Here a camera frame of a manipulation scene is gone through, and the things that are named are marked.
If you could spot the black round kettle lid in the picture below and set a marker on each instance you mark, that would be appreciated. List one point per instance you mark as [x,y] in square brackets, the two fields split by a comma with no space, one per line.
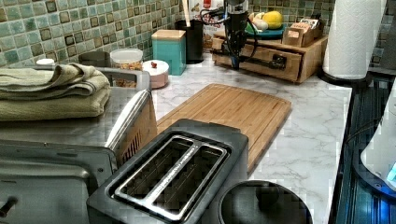
[262,202]

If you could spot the white cap bottle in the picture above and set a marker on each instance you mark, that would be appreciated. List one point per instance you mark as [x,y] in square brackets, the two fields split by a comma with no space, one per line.
[45,62]

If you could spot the black two-slot toaster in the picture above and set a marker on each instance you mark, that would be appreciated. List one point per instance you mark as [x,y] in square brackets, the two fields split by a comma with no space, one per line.
[177,178]

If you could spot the folded beige towel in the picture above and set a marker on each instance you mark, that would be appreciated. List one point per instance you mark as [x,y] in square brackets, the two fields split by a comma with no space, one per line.
[59,92]

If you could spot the bamboo cutting board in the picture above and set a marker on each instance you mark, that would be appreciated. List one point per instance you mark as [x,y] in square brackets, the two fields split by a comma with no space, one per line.
[257,115]

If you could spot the paper towel roll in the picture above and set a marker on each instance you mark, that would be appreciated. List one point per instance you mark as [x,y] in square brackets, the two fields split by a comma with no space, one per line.
[352,37]

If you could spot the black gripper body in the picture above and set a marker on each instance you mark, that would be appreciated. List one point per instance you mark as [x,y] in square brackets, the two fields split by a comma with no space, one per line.
[236,20]

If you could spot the dark glass jar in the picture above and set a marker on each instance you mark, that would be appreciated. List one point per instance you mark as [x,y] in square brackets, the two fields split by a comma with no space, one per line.
[95,58]

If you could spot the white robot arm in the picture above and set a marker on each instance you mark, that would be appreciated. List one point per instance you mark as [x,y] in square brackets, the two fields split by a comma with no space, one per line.
[379,155]

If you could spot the clear plastic food jar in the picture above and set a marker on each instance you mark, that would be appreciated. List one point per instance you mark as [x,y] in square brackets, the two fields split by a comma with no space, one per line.
[129,59]

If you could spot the white lidded pink bowl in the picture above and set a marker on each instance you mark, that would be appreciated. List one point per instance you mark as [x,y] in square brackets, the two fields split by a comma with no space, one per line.
[158,71]

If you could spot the teal canister wooden lid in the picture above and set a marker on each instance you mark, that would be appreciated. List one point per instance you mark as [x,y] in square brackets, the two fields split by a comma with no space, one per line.
[170,46]

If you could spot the cereal box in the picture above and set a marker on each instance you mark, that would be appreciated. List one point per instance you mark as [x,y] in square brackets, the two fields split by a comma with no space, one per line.
[199,9]

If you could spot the blue plate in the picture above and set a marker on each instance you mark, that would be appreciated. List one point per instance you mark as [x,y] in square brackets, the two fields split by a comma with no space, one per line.
[269,34]

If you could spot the wooden drawer cabinet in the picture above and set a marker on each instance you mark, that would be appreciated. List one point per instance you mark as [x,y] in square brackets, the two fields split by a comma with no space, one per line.
[312,56]

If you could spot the tea bag box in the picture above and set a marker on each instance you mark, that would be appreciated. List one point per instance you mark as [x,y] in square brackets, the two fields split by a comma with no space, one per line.
[303,33]

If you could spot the wooden spoon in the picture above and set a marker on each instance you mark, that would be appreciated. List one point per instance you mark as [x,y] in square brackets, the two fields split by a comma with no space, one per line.
[185,4]

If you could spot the black utensil holder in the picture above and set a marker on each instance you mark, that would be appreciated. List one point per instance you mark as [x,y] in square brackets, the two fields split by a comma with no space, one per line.
[194,40]

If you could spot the stainless toaster oven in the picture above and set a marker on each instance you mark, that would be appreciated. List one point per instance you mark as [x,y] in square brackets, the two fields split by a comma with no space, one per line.
[50,168]

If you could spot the yellow toy fruit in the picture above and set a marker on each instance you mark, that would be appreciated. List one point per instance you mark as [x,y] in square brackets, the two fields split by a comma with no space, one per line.
[274,19]

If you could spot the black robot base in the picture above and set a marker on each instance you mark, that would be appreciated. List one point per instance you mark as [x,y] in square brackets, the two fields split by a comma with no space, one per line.
[374,183]

